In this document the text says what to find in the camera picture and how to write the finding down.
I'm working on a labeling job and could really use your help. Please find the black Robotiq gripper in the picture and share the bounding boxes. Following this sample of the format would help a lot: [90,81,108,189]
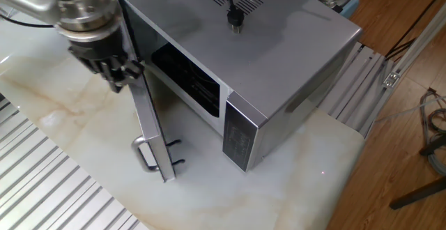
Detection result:
[68,30,145,93]

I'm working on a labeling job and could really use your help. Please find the microwave door with handle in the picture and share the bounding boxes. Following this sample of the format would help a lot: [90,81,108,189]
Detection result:
[116,0,187,184]

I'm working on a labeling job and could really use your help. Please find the silver microwave oven body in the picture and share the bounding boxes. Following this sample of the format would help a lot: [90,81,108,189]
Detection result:
[118,0,363,173]

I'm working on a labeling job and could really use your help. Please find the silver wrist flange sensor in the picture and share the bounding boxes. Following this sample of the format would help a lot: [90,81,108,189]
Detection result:
[54,0,123,43]

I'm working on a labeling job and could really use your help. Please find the silver vented wrist box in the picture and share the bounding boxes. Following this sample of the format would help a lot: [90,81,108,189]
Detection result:
[0,0,62,25]

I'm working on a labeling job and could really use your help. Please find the white marble pattern mat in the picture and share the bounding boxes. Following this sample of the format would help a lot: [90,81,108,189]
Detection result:
[0,0,365,230]

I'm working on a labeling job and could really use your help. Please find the light blue base pad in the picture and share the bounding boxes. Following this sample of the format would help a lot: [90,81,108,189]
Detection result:
[339,0,360,17]

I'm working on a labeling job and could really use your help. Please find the dark furniture leg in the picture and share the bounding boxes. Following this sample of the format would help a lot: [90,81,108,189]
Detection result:
[389,176,446,210]
[420,134,446,157]

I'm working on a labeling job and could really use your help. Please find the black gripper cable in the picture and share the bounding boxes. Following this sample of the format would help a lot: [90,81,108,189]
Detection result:
[0,0,156,29]

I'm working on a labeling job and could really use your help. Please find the black microwave power cord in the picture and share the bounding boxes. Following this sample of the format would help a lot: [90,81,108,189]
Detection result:
[224,0,245,35]

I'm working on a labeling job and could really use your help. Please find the black floor cables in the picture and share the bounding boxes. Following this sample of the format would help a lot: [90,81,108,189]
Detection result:
[384,0,446,59]

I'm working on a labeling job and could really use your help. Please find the white floor cable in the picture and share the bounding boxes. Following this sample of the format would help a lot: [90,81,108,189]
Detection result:
[374,95,446,125]

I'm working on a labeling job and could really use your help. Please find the aluminium frame profile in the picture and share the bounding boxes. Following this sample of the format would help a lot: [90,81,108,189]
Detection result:
[382,3,446,91]

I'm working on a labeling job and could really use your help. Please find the grey cable bundle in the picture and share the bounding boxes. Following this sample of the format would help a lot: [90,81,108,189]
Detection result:
[420,89,446,177]

